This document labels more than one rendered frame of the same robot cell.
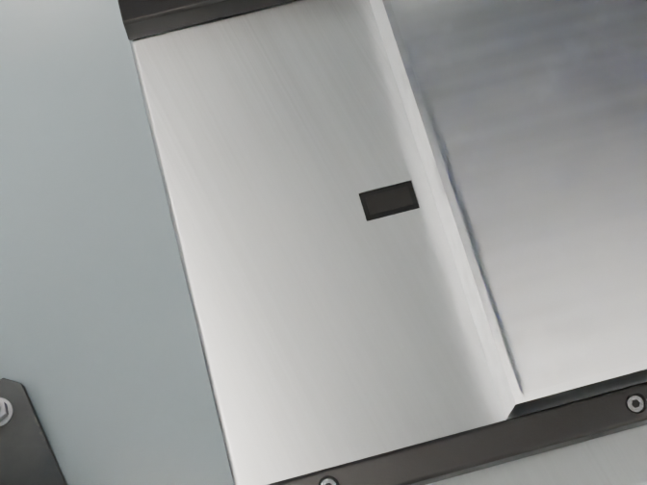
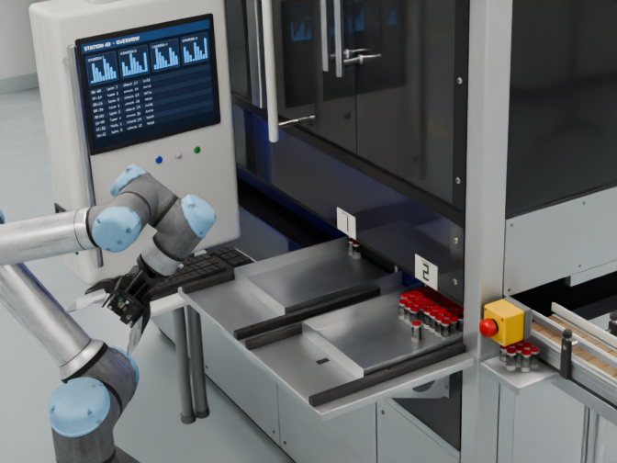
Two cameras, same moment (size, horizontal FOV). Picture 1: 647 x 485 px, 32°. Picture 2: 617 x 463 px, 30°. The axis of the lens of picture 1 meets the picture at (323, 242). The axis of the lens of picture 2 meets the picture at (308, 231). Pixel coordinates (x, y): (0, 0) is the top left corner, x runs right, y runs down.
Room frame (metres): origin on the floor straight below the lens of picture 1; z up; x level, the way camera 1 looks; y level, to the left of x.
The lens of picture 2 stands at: (-1.87, 0.66, 2.20)
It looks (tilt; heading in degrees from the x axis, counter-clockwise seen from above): 24 degrees down; 342
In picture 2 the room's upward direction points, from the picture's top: 2 degrees counter-clockwise
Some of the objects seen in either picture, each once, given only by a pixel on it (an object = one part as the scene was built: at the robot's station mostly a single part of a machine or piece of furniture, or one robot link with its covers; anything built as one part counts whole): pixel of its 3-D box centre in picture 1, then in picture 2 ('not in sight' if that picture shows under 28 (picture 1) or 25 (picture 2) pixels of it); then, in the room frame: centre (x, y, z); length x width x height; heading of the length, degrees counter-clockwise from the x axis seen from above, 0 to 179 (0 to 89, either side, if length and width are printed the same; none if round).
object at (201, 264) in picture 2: not in sight; (181, 274); (0.91, 0.13, 0.82); 0.40 x 0.14 x 0.02; 106
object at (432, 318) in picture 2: not in sight; (425, 316); (0.29, -0.31, 0.91); 0.18 x 0.02 x 0.05; 12
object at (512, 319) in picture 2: not in sight; (506, 321); (0.06, -0.39, 1.00); 0.08 x 0.07 x 0.07; 102
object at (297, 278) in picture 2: not in sight; (317, 276); (0.61, -0.15, 0.90); 0.34 x 0.26 x 0.04; 102
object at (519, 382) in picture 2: not in sight; (523, 368); (0.05, -0.44, 0.87); 0.14 x 0.13 x 0.02; 102
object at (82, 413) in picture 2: not in sight; (82, 419); (0.08, 0.51, 0.96); 0.13 x 0.12 x 0.14; 151
